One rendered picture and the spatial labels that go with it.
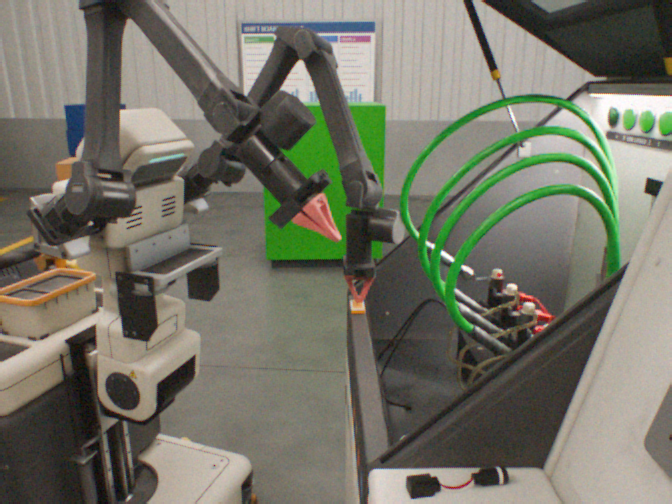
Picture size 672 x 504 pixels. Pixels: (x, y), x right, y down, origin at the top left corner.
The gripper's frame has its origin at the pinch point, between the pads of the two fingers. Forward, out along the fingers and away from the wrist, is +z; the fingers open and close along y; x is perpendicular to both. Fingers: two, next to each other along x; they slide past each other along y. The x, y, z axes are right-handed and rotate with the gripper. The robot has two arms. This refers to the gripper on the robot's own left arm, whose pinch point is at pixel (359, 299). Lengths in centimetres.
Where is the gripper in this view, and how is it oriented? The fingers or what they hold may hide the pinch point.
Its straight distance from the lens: 123.2
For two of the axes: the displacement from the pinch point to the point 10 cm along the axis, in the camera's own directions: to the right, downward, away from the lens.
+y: -0.3, -2.7, 9.6
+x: -10.0, 0.2, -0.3
